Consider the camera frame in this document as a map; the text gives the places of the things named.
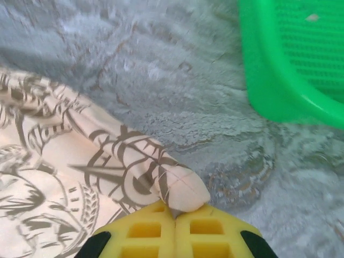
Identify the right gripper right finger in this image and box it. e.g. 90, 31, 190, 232
175, 203, 272, 258

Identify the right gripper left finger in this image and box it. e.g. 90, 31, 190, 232
77, 200, 177, 258

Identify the peach printed t-shirt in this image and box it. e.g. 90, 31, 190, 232
0, 66, 212, 258

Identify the green plastic basket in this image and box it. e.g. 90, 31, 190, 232
238, 0, 344, 127

